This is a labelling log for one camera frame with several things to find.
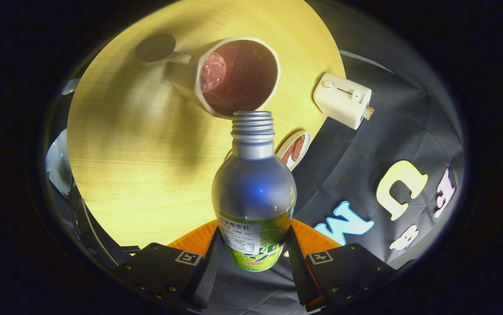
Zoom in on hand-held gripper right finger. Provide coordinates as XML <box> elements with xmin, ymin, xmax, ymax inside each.
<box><xmin>285</xmin><ymin>218</ymin><xmax>396</xmax><ymax>312</ymax></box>

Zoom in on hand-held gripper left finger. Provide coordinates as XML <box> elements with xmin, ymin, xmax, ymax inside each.
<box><xmin>118</xmin><ymin>219</ymin><xmax>225</xmax><ymax>309</ymax></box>

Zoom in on silver juice bottle green label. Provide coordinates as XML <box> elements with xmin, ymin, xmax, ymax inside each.
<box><xmin>211</xmin><ymin>111</ymin><xmax>297</xmax><ymax>272</ymax></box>

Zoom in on beige cup wooden handle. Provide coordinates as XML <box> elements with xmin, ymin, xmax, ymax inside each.
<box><xmin>136</xmin><ymin>33</ymin><xmax>281</xmax><ymax>119</ymax></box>

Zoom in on white round plate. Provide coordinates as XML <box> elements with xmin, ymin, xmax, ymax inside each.
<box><xmin>275</xmin><ymin>130</ymin><xmax>312</xmax><ymax>172</ymax></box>

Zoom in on wooden table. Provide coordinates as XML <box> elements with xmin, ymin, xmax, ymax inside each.
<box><xmin>67</xmin><ymin>0</ymin><xmax>347</xmax><ymax>248</ymax></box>

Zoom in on white toaster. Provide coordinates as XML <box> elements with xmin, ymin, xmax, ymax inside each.
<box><xmin>313</xmin><ymin>73</ymin><xmax>372</xmax><ymax>130</ymax></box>

